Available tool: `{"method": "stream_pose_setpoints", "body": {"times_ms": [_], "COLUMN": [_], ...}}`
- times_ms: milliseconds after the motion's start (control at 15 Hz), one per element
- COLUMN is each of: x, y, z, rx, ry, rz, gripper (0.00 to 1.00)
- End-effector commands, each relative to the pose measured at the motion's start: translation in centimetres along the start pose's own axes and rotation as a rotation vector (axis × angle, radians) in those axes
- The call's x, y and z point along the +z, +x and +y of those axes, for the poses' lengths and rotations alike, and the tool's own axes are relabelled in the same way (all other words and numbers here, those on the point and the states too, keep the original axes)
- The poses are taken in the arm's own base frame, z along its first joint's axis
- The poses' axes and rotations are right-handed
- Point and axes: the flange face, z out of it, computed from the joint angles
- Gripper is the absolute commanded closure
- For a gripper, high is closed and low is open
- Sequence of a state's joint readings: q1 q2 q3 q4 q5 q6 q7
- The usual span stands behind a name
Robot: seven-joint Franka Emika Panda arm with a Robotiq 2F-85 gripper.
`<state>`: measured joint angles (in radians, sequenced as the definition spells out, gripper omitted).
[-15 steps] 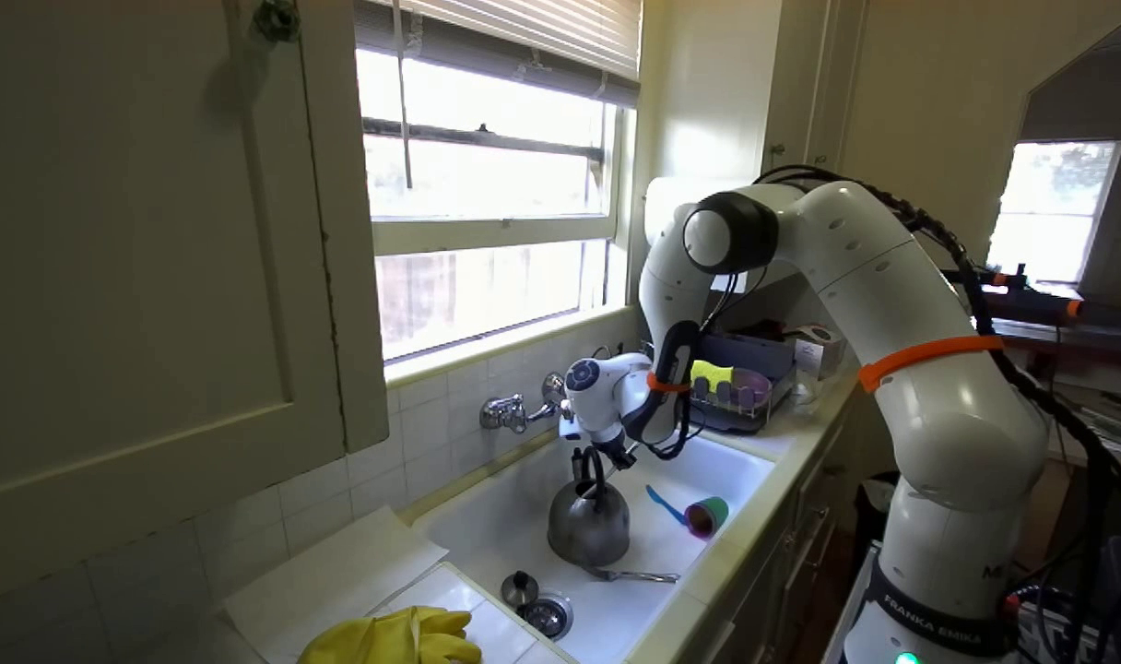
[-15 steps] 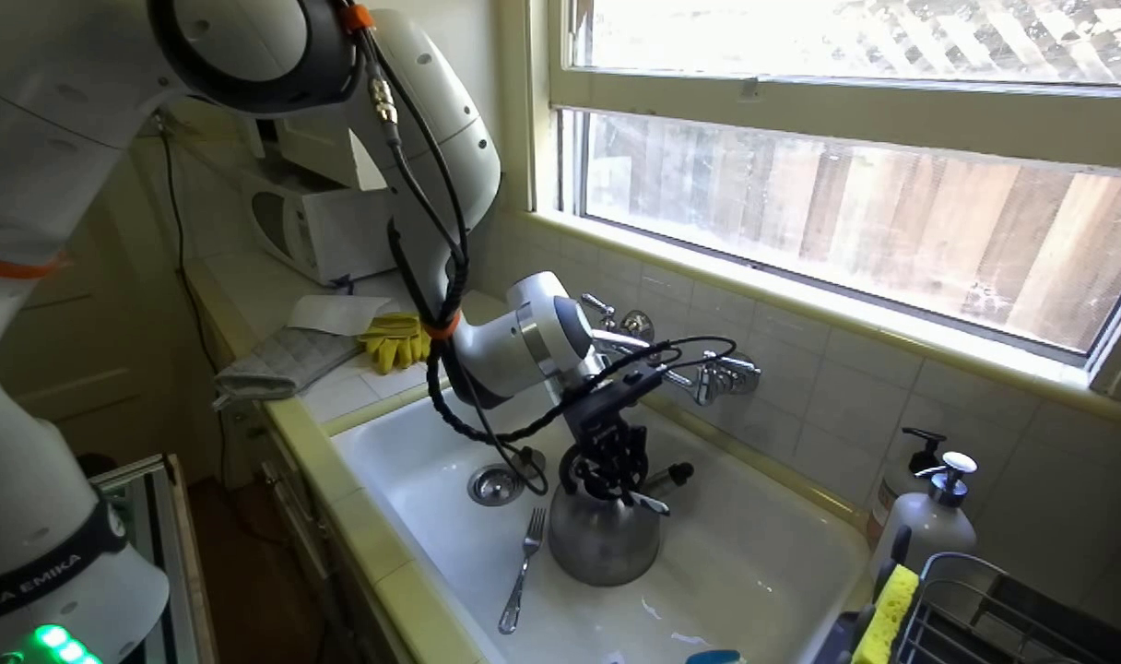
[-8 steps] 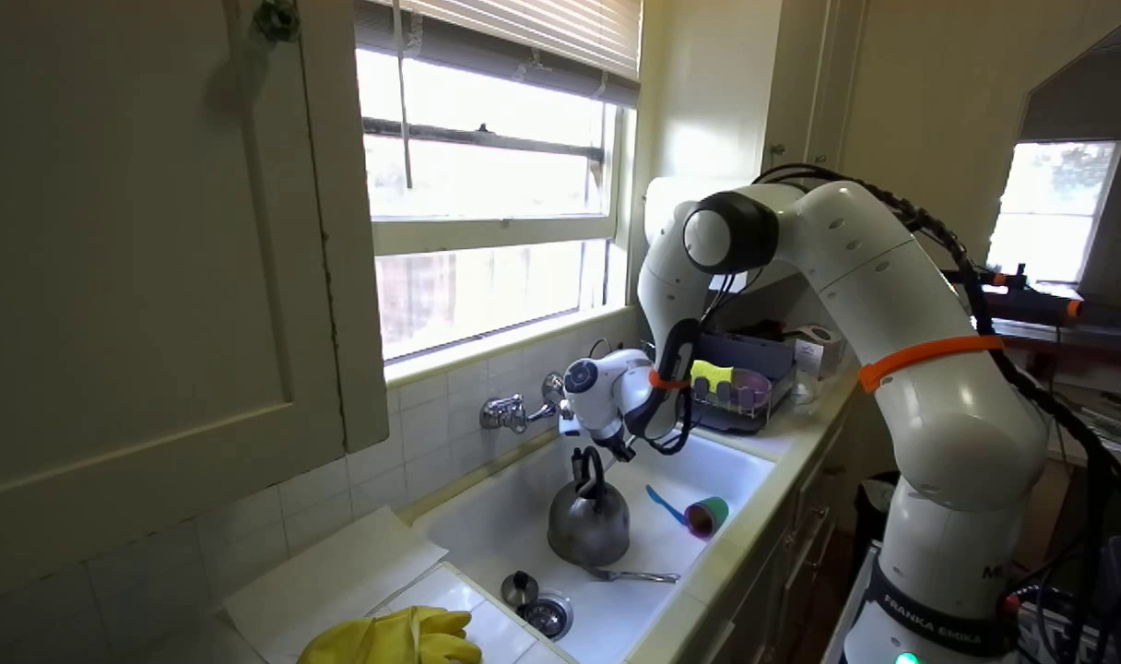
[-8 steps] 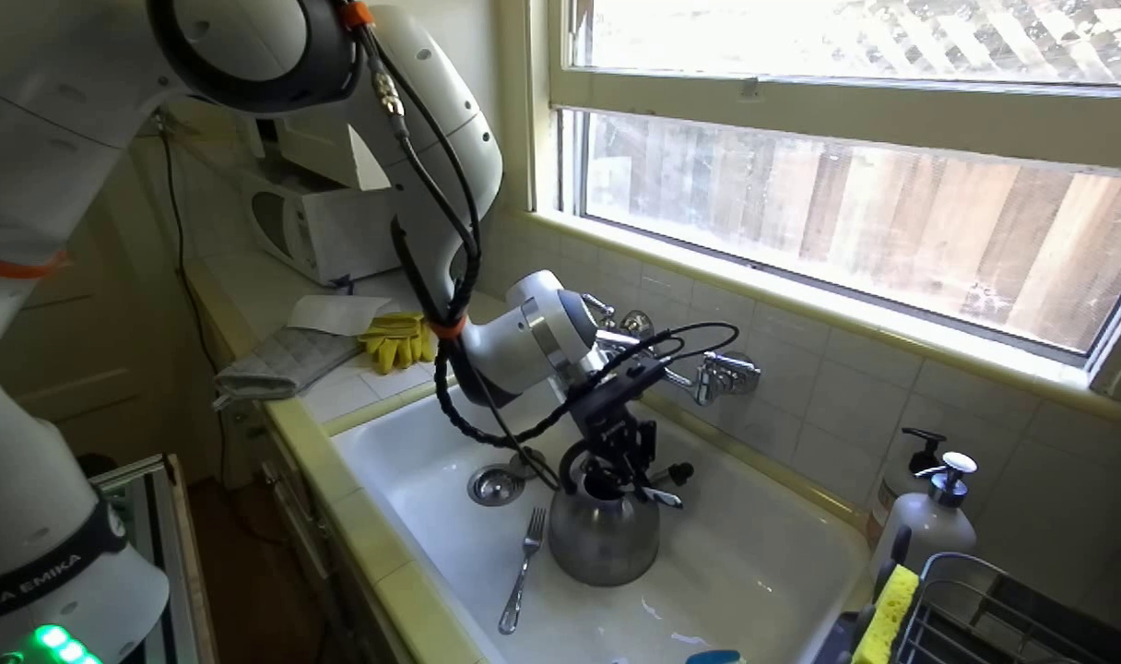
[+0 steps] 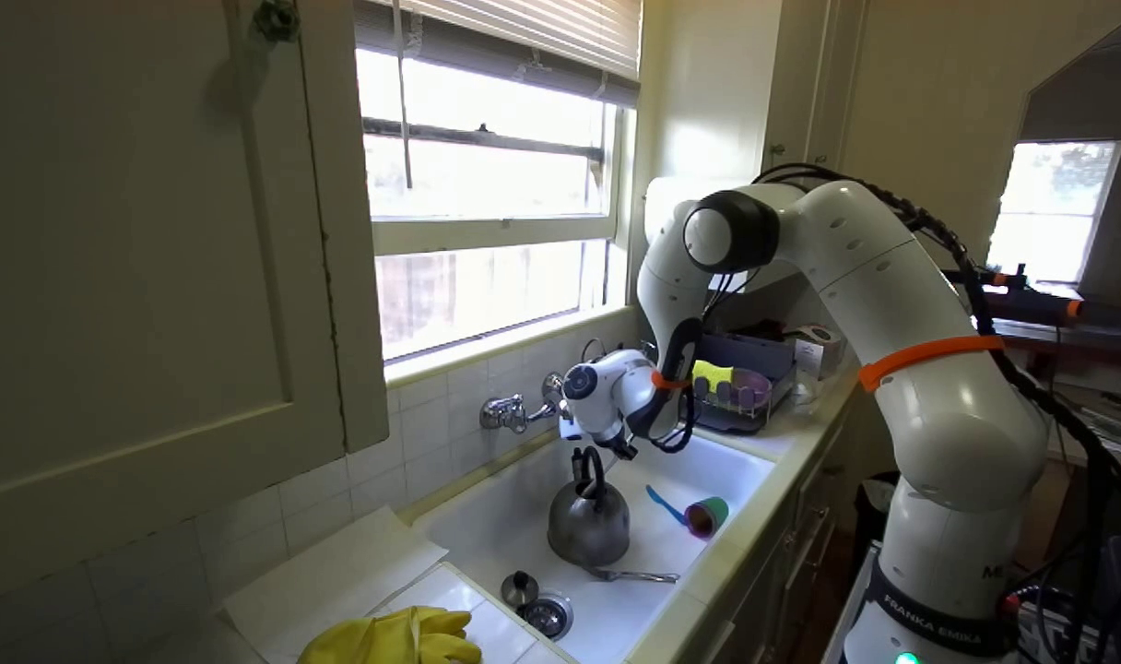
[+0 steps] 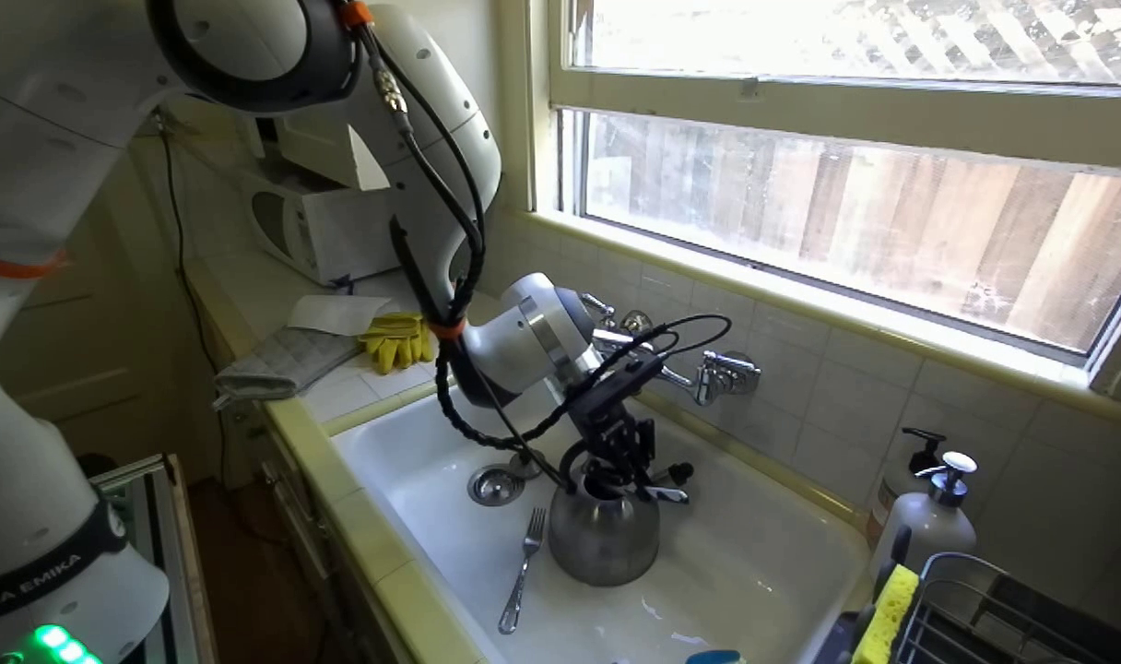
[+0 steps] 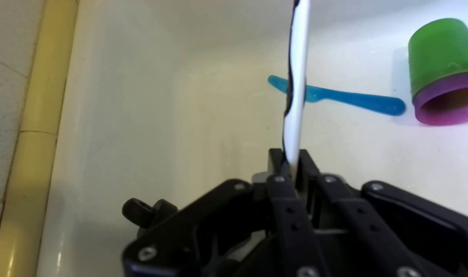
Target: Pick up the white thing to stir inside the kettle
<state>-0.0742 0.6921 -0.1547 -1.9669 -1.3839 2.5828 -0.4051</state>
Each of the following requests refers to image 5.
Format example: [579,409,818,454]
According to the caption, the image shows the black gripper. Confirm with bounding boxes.
[562,409,647,494]

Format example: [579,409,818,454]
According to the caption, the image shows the stainless steel kettle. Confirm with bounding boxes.
[547,444,636,572]

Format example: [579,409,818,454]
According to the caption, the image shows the blue plastic utensil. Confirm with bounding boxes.
[641,483,697,530]

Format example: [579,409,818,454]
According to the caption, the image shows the white ceramic sink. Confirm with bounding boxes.
[411,406,778,664]

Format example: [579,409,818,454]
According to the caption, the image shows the metal fork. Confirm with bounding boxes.
[587,562,686,588]

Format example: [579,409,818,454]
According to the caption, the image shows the green and purple cup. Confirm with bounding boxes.
[686,494,733,543]

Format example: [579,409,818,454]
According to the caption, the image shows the metal sink stopper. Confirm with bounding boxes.
[498,569,544,612]

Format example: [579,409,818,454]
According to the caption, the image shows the round sink drain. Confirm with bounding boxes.
[518,596,576,641]

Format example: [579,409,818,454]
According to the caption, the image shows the purple bowl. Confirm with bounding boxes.
[732,367,782,419]

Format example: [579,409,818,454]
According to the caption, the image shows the dark dish rack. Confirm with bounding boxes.
[686,326,801,436]

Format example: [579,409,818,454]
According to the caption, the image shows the cream lower cabinet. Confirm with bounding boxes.
[692,401,889,664]

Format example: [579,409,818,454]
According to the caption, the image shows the cream cabinet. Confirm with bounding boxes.
[0,0,391,605]
[692,401,889,664]

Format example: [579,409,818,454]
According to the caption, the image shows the small white container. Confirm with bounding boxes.
[788,335,836,380]

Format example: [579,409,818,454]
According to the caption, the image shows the large kitchen window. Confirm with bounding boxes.
[350,0,651,374]

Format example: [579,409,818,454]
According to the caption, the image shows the cream window blind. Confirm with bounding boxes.
[391,0,651,84]

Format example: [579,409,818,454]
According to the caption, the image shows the cream upper cabinet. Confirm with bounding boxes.
[0,0,391,605]

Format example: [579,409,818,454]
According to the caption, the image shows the small bright window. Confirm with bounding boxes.
[983,136,1121,288]

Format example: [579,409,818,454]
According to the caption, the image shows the chrome wall faucet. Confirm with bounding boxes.
[476,367,576,436]

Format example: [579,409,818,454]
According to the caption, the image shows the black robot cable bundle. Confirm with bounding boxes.
[756,158,1121,664]

